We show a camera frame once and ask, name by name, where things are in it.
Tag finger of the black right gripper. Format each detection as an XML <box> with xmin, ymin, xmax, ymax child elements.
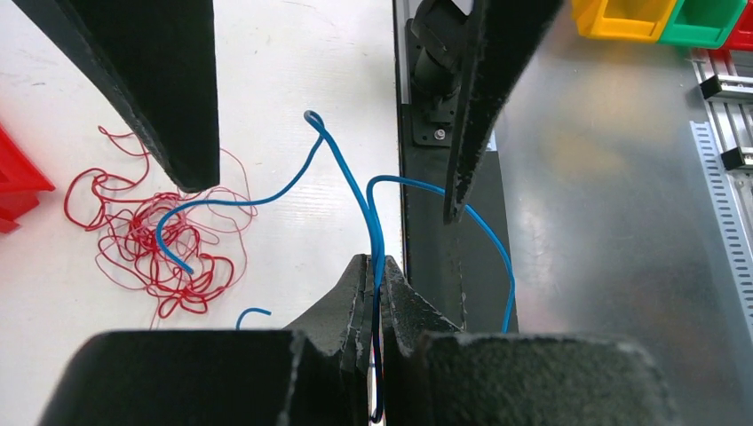
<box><xmin>442</xmin><ymin>0</ymin><xmax>563</xmax><ymax>224</ymax></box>
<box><xmin>16</xmin><ymin>0</ymin><xmax>220</xmax><ymax>193</ymax></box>

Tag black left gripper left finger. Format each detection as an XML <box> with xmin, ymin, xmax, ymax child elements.
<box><xmin>40</xmin><ymin>255</ymin><xmax>373</xmax><ymax>425</ymax></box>

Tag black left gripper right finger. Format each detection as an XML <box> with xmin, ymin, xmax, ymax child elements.
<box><xmin>381</xmin><ymin>259</ymin><xmax>677</xmax><ymax>425</ymax></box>

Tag red wire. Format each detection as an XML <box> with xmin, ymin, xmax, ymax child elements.
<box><xmin>63</xmin><ymin>124</ymin><xmax>258</xmax><ymax>330</ymax></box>

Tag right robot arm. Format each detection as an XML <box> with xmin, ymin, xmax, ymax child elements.
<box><xmin>18</xmin><ymin>1</ymin><xmax>561</xmax><ymax>223</ymax></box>

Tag yellow storage bin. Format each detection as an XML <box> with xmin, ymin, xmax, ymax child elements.
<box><xmin>569</xmin><ymin>0</ymin><xmax>678</xmax><ymax>43</ymax></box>

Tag red plastic bin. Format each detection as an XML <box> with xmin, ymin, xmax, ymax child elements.
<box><xmin>1</xmin><ymin>127</ymin><xmax>55</xmax><ymax>234</ymax></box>

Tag green storage bin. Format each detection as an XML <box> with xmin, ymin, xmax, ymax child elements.
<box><xmin>658</xmin><ymin>0</ymin><xmax>748</xmax><ymax>49</ymax></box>

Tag white slotted cable duct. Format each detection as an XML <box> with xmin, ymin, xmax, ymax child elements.
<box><xmin>689</xmin><ymin>121</ymin><xmax>752</xmax><ymax>338</ymax></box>

